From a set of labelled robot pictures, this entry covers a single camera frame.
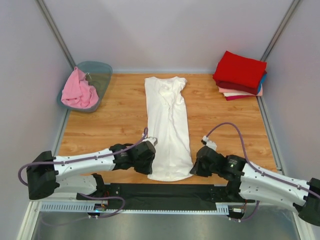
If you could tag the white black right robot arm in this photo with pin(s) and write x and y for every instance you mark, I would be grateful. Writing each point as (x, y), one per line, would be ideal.
(252, 182)

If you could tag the right aluminium side rail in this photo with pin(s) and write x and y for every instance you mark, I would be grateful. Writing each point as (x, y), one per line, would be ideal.
(270, 135)

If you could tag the left aluminium side rail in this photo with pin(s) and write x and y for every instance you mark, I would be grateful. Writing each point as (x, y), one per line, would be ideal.
(60, 133)

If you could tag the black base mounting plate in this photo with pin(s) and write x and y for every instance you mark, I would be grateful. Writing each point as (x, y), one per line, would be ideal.
(164, 196)

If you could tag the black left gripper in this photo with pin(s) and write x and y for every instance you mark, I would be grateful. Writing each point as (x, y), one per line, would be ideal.
(148, 169)

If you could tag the crimson folded t shirt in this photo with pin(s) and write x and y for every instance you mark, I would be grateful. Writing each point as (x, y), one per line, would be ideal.
(231, 98)

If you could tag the right aluminium corner post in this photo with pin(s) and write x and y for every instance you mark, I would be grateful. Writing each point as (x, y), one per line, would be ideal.
(293, 7)

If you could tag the aluminium corner post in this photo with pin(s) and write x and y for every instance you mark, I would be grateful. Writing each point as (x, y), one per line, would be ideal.
(293, 7)
(55, 31)

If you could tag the grey-blue plastic bin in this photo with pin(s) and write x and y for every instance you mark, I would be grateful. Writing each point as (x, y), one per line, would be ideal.
(98, 75)

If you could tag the aluminium side rail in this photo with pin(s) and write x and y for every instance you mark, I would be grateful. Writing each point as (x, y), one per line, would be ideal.
(270, 135)
(60, 133)

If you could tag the dark red folded t shirt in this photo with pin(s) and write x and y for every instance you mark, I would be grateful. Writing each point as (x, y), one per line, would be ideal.
(238, 87)

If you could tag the white t shirt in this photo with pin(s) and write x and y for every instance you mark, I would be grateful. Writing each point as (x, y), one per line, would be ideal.
(167, 120)

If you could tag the pink folded t shirt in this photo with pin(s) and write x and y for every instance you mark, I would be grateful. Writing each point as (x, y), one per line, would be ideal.
(223, 90)

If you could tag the left aluminium corner post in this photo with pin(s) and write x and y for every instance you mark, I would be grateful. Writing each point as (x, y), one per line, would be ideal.
(55, 31)

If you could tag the blue folded t shirt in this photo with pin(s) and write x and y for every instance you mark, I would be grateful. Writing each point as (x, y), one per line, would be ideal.
(263, 78)

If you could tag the cream folded t shirt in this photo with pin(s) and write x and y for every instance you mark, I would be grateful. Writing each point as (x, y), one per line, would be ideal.
(235, 94)

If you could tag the pink crumpled t shirt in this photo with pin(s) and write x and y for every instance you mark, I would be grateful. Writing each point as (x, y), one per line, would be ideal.
(77, 93)

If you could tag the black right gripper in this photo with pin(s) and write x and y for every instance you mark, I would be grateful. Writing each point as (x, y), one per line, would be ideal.
(196, 170)

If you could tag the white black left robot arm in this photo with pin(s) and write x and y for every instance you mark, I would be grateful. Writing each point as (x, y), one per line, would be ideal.
(48, 174)

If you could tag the aluminium frame rail front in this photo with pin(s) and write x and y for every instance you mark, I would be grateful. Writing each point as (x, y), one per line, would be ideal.
(50, 200)

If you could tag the grey slotted cable duct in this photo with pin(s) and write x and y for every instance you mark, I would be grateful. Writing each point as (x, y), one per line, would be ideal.
(95, 208)

